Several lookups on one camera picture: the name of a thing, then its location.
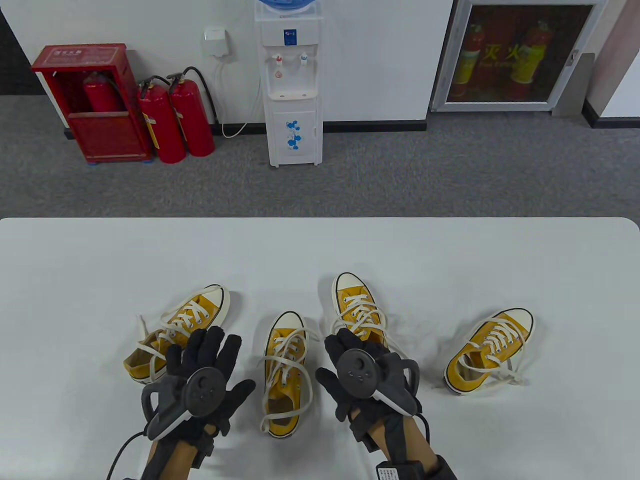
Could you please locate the person's left hand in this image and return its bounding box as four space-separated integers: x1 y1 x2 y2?
165 326 257 440

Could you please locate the person's right hand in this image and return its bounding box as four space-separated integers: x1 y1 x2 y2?
315 327 416 442

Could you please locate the yellow canvas shoe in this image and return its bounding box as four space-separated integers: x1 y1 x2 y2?
444 308 534 396
260 311 315 439
123 284 231 387
332 272 396 358

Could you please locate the person's left forearm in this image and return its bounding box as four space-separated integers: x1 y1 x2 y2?
140 430 211 480

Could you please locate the person's right forearm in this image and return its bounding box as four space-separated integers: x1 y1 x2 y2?
370 415 458 480

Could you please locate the dark grey hand controller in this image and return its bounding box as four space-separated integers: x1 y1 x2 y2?
141 367 232 441
334 348 421 417

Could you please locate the black battery pack white label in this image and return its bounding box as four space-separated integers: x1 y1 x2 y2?
376 462 426 480

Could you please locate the red extinguisher cabinet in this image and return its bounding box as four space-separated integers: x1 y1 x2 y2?
31 43 153 165

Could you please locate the white water dispenser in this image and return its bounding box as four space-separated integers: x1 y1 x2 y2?
254 5 324 168

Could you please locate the silver framed glass cabinet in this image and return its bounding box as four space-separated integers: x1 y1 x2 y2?
430 0 608 113

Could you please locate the red yellow fire extinguisher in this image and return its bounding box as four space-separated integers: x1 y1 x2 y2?
510 20 551 98
452 22 486 98

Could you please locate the blue water bottle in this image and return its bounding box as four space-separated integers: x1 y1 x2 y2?
256 0 317 16

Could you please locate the white power cable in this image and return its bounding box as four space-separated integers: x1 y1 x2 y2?
214 55 263 139

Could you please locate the white wall box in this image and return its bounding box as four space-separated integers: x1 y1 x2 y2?
203 27 232 60

